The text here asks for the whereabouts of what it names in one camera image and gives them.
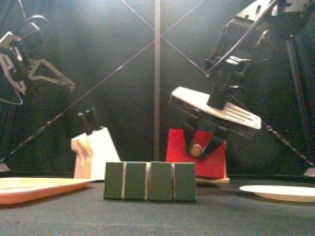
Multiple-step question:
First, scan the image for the red small box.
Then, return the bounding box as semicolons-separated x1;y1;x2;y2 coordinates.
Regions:
166;127;231;185

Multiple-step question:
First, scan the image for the white plate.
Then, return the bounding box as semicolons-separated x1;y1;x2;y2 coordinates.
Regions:
239;183;315;203

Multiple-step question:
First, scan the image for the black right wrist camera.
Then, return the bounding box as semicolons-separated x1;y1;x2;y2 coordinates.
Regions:
206;69;241;112

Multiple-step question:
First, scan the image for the green segmented wooden block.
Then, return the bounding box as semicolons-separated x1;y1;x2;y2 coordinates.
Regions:
103;160;198;203

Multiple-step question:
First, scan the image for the black-handled toy knife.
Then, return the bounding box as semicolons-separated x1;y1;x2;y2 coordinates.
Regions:
89;107;105;132
77;112;95;136

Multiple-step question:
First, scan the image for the white spatula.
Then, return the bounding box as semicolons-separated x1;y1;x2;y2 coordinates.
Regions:
169;86;263;131

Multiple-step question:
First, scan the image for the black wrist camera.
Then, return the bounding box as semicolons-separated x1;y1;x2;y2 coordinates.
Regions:
16;14;51;52
206;69;241;112

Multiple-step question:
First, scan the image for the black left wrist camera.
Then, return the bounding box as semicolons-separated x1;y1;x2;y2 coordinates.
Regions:
16;14;51;52

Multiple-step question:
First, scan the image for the thin diagonal brace cord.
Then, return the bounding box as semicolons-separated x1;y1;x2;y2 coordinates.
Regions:
118;0;315;169
0;0;207;163

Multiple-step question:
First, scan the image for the grey vertical frame pole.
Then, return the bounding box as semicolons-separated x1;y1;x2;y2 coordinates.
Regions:
153;0;163;162

